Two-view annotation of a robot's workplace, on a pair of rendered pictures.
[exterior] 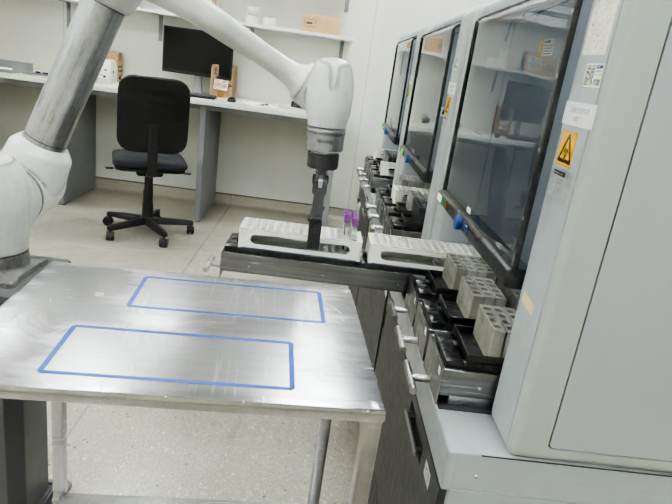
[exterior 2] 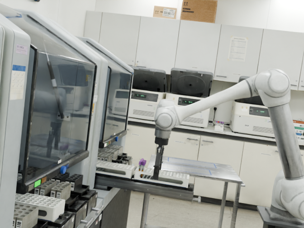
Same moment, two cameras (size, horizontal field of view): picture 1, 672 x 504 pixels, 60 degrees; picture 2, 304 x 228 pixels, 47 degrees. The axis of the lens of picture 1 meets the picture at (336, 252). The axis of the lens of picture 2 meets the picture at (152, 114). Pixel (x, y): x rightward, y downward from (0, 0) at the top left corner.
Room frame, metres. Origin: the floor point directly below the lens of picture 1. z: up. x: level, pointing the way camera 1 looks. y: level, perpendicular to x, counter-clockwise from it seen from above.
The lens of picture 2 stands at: (3.29, 0.33, 1.34)
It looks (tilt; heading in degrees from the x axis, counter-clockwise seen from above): 5 degrees down; 190
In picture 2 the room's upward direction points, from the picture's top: 7 degrees clockwise
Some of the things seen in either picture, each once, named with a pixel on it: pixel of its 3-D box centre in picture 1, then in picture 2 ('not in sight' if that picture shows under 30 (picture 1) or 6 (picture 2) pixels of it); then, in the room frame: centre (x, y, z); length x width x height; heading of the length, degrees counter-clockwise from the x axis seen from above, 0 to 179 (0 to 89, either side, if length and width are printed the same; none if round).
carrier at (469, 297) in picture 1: (469, 299); (114, 155); (1.10, -0.28, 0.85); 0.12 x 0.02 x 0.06; 2
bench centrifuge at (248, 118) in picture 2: not in sight; (256, 106); (-1.26, 0.82, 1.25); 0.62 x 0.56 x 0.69; 2
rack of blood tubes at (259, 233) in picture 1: (300, 241); (161, 178); (1.38, 0.09, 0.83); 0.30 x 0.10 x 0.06; 93
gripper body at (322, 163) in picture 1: (321, 170); (160, 145); (1.39, 0.06, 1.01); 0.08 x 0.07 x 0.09; 3
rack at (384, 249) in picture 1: (425, 256); (107, 169); (1.40, -0.23, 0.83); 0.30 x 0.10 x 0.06; 93
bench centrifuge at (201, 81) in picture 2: not in sight; (188, 97); (-1.21, -0.03, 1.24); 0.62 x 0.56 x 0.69; 3
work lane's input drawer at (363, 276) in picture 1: (351, 268); (136, 183); (1.39, -0.05, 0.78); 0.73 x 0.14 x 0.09; 93
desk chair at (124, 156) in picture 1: (152, 157); not in sight; (3.78, 1.28, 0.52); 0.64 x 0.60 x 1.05; 23
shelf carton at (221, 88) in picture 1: (223, 81); not in sight; (4.69, 1.05, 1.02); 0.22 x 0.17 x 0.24; 3
